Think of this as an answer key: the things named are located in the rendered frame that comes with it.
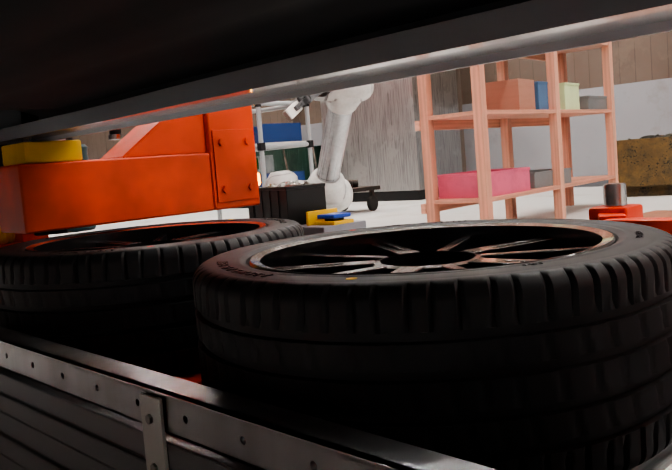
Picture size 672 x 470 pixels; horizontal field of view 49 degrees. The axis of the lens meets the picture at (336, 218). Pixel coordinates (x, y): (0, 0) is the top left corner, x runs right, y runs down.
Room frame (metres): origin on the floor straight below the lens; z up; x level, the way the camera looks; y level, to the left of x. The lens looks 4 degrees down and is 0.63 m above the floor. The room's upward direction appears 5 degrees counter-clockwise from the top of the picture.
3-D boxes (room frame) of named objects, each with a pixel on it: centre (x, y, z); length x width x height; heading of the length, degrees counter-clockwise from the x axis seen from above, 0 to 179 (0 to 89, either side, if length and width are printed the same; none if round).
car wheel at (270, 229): (1.60, 0.40, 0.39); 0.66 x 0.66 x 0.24
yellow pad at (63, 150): (1.81, 0.70, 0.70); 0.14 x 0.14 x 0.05; 44
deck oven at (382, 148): (11.01, -0.97, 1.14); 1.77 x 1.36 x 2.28; 47
